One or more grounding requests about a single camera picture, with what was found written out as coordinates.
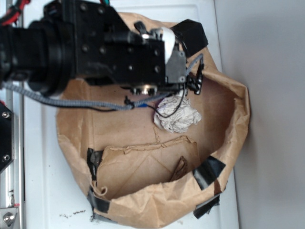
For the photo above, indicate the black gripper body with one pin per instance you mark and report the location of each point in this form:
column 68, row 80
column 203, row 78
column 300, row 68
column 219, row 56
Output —
column 148, row 62

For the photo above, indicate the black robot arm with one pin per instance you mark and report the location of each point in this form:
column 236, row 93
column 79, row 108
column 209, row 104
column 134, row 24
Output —
column 77, row 39

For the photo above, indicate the crumpled white paper wad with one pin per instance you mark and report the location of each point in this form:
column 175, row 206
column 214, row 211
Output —
column 175, row 115

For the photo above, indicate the brown paper bag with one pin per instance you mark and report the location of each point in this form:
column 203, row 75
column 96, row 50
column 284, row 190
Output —
column 138, row 175

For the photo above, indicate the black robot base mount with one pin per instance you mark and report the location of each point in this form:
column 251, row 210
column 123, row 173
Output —
column 4, row 138

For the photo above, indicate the aluminium extrusion rail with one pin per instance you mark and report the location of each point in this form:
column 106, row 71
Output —
column 12, row 203

